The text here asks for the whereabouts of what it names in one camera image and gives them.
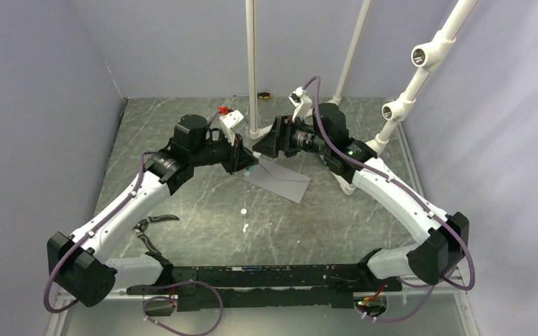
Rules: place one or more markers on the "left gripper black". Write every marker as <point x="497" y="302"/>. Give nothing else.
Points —
<point x="238" y="157"/>

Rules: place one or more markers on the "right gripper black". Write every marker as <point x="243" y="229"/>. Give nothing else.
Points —
<point x="280" y="134"/>

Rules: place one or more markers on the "green white glue stick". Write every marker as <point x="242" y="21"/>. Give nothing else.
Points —
<point x="248" y="170"/>

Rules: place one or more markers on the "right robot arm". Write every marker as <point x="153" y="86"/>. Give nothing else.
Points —
<point x="439" y="238"/>

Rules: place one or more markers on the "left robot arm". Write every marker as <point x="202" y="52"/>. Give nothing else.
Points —
<point x="81" y="262"/>

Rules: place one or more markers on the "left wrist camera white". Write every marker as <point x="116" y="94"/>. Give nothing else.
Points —
<point x="229" y="120"/>

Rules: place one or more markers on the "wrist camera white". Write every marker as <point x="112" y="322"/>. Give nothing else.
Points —
<point x="303" y="104"/>
<point x="229" y="120"/>

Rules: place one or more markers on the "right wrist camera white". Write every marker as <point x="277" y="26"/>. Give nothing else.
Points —
<point x="303" y="104"/>

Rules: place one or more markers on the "black handled pliers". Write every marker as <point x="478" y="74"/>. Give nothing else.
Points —
<point x="142" y="229"/>

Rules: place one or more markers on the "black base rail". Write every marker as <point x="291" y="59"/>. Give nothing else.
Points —
<point x="332" y="285"/>

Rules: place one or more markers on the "white pvc pipe frame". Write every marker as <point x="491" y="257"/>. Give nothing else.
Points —
<point x="359" y="48"/>

